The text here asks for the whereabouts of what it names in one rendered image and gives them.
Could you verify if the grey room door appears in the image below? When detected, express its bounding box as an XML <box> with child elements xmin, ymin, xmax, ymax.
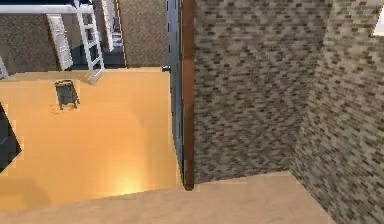
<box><xmin>165</xmin><ymin>0</ymin><xmax>184</xmax><ymax>186</ymax></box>

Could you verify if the white room door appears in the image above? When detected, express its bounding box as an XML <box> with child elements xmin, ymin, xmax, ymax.
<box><xmin>46</xmin><ymin>13</ymin><xmax>74</xmax><ymax>71</ymax></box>

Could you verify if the white loft bed with ladder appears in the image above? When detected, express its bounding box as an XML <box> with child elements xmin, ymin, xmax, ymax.
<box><xmin>0</xmin><ymin>0</ymin><xmax>107</xmax><ymax>87</ymax></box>

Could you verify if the black furniture corner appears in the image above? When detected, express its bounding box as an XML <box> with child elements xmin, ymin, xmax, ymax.
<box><xmin>0</xmin><ymin>102</ymin><xmax>23</xmax><ymax>174</ymax></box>

